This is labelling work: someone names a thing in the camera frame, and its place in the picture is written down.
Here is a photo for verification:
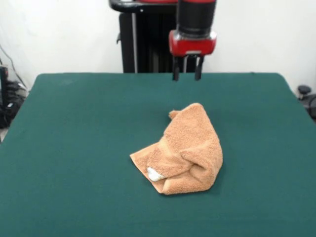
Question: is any black equipment pile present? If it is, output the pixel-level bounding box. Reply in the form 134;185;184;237
0;65;29;129

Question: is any dark green table cloth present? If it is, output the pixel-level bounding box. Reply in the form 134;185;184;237
0;72;316;237

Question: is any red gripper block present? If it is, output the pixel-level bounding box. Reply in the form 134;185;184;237
168;30;218;81

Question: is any tan terry towel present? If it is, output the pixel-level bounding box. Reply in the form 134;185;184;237
129;102;224;196

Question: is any grey chair base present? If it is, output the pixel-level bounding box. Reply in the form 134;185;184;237
297;84;316;123

